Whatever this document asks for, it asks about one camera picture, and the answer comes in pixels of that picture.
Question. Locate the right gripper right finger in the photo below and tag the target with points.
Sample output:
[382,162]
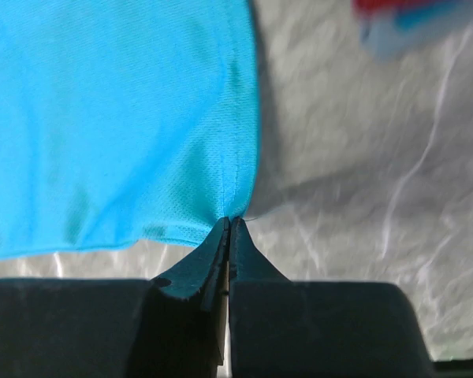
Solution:
[284,328]

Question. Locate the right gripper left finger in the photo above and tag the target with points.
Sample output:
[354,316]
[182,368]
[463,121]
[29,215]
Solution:
[170,326]

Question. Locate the teal t-shirt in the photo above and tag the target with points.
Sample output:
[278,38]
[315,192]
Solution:
[124,120]

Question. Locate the folded grey-blue t-shirt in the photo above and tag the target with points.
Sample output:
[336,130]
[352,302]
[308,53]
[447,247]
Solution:
[382,38]

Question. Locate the folded red t-shirt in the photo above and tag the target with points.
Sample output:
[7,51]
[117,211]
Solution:
[370,7]

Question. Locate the folded light blue t-shirt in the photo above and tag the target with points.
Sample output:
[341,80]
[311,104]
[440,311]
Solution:
[411,17]

